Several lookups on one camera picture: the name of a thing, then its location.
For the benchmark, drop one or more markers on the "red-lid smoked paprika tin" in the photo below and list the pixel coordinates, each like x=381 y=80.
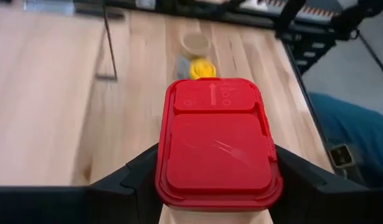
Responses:
x=216 y=149

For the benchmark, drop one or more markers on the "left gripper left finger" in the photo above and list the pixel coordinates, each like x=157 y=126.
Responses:
x=129 y=199

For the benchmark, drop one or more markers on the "black aluminium frame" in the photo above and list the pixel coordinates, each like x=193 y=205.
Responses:
x=306 y=53

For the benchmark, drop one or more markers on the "wooden shelf black metal legs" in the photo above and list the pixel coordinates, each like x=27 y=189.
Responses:
x=38 y=93

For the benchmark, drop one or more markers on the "black table edge trim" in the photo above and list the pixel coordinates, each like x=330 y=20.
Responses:
x=315 y=124

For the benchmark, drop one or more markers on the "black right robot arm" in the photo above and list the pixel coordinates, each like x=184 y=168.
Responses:
x=350 y=15

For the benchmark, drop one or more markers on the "tan-lid furikake jar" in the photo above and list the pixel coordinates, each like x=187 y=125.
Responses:
x=195 y=46

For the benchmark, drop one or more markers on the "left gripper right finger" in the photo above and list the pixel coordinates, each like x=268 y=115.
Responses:
x=309 y=202

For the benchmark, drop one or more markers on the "yellow-lid chili onion jar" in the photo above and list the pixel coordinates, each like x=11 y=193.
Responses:
x=203 y=70

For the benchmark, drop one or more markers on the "person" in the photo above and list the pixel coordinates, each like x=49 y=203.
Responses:
x=359 y=140

